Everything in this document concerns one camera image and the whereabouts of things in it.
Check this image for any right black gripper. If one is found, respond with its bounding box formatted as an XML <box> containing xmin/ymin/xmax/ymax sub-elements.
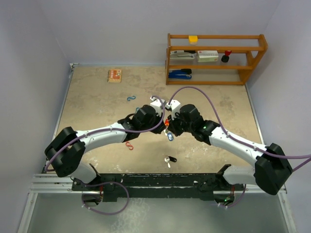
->
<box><xmin>168</xmin><ymin>110</ymin><xmax>194</xmax><ymax>137</ymax></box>

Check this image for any red tag key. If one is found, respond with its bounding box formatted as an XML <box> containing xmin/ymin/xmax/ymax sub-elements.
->
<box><xmin>164</xmin><ymin>119</ymin><xmax>169</xmax><ymax>136</ymax></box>

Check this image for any blue tag key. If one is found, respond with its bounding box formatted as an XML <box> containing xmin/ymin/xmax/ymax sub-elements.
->
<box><xmin>167</xmin><ymin>133</ymin><xmax>174</xmax><ymax>141</ymax></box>

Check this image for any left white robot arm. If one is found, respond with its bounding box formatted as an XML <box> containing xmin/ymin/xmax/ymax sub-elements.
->
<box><xmin>44</xmin><ymin>104</ymin><xmax>165</xmax><ymax>190</ymax></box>

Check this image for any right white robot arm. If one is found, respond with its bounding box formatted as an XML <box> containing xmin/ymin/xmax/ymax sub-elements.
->
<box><xmin>165</xmin><ymin>103</ymin><xmax>293</xmax><ymax>195</ymax></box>

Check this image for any red S carabiner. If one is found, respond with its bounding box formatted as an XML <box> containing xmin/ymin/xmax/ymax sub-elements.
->
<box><xmin>125</xmin><ymin>141</ymin><xmax>134</xmax><ymax>150</ymax></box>

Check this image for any black tag key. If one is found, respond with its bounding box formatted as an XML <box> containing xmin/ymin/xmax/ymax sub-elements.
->
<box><xmin>164</xmin><ymin>156</ymin><xmax>177</xmax><ymax>168</ymax></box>

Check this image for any blue stapler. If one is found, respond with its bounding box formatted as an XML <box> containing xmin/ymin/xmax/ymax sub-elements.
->
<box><xmin>168</xmin><ymin>68</ymin><xmax>192</xmax><ymax>80</ymax></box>

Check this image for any small spiral notebook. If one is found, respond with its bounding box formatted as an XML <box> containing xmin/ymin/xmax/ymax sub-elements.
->
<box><xmin>107</xmin><ymin>69</ymin><xmax>122</xmax><ymax>83</ymax></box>

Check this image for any wooden shelf rack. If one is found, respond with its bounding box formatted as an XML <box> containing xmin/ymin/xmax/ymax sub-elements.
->
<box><xmin>165</xmin><ymin>34</ymin><xmax>268</xmax><ymax>85</ymax></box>

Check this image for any white cardboard box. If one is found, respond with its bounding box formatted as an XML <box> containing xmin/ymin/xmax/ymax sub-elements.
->
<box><xmin>197</xmin><ymin>50</ymin><xmax>219</xmax><ymax>62</ymax></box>

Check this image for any white stapler on shelf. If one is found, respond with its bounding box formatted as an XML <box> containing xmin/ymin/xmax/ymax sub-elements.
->
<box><xmin>170</xmin><ymin>50</ymin><xmax>196</xmax><ymax>60</ymax></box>

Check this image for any red black stamp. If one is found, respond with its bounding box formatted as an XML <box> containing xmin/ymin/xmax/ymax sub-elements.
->
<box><xmin>221</xmin><ymin>50</ymin><xmax>232</xmax><ymax>63</ymax></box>

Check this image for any yellow block on shelf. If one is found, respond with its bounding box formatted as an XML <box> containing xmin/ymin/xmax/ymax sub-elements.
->
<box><xmin>188</xmin><ymin>35</ymin><xmax>198</xmax><ymax>45</ymax></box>

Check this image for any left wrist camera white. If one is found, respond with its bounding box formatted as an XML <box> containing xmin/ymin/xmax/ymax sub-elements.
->
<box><xmin>150</xmin><ymin>96</ymin><xmax>166</xmax><ymax>117</ymax></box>

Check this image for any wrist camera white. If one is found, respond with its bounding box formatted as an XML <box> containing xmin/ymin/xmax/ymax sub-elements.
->
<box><xmin>150</xmin><ymin>96</ymin><xmax>166</xmax><ymax>117</ymax></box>
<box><xmin>165</xmin><ymin>100</ymin><xmax>181</xmax><ymax>120</ymax></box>

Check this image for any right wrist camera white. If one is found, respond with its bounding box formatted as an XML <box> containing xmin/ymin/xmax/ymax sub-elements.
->
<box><xmin>165</xmin><ymin>100</ymin><xmax>181</xmax><ymax>120</ymax></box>

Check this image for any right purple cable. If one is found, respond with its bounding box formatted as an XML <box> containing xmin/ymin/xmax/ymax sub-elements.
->
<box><xmin>168</xmin><ymin>86</ymin><xmax>311</xmax><ymax>208</ymax></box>

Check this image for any purple cable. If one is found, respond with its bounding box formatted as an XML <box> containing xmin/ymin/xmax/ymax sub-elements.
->
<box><xmin>45</xmin><ymin>95</ymin><xmax>166</xmax><ymax>216</ymax></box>
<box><xmin>168</xmin><ymin>86</ymin><xmax>311</xmax><ymax>208</ymax></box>

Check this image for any black base frame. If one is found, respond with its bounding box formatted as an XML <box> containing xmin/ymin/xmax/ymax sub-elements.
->
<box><xmin>72</xmin><ymin>165</ymin><xmax>244</xmax><ymax>202</ymax></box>

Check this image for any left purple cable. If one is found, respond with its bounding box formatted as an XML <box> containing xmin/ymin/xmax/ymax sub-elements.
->
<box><xmin>45</xmin><ymin>95</ymin><xmax>166</xmax><ymax>216</ymax></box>

